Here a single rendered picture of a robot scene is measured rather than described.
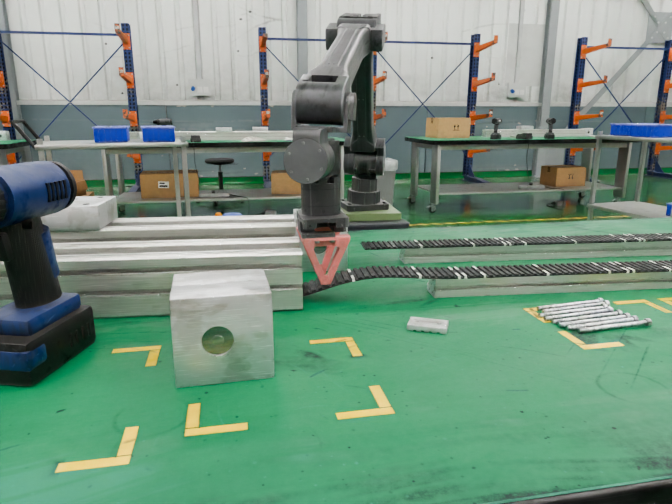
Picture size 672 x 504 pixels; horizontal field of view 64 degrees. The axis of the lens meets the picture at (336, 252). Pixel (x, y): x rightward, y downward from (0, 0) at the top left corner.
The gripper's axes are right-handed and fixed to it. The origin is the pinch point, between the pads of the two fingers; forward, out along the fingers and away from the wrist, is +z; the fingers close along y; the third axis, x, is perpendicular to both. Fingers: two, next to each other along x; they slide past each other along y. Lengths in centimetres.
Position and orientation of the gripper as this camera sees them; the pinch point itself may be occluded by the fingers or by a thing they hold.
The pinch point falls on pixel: (323, 273)
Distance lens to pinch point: 80.4
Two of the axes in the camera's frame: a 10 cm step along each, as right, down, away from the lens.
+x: 9.9, -0.6, 1.5
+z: 0.2, 9.7, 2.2
